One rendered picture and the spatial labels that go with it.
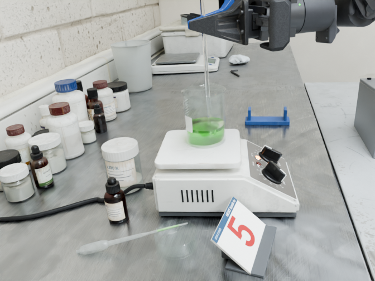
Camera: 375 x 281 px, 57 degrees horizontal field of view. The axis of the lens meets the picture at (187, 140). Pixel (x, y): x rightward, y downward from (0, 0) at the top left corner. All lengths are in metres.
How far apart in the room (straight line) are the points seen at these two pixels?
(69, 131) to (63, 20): 0.46
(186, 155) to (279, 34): 0.20
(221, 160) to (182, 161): 0.05
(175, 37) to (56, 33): 0.67
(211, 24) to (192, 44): 1.09
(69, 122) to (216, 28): 0.37
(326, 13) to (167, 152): 0.29
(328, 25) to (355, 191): 0.25
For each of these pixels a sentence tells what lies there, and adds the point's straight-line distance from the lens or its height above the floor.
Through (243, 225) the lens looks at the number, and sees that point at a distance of 0.46.
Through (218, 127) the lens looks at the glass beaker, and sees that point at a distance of 0.50.
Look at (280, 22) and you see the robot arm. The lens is 0.43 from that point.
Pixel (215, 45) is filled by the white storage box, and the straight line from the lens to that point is 1.56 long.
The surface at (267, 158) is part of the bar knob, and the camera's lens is 0.55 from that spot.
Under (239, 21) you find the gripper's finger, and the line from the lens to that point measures 0.49.
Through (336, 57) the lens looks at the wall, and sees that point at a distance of 1.98.
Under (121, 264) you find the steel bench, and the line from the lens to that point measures 0.46.
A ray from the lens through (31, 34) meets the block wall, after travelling 0.98.
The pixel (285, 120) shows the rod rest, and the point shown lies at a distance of 0.81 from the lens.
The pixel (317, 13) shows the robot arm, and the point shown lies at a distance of 0.53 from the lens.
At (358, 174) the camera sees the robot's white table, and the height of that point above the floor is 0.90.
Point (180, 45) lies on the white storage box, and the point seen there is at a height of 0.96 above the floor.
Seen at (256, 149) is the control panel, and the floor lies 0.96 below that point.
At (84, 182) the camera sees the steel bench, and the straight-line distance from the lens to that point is 0.65.
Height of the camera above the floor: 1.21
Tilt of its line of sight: 24 degrees down
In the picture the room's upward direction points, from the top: 5 degrees counter-clockwise
